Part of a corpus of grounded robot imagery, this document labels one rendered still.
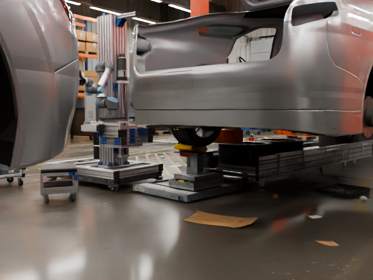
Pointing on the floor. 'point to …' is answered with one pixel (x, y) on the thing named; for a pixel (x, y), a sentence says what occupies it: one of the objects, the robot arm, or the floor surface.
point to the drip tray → (343, 189)
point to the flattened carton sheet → (201, 218)
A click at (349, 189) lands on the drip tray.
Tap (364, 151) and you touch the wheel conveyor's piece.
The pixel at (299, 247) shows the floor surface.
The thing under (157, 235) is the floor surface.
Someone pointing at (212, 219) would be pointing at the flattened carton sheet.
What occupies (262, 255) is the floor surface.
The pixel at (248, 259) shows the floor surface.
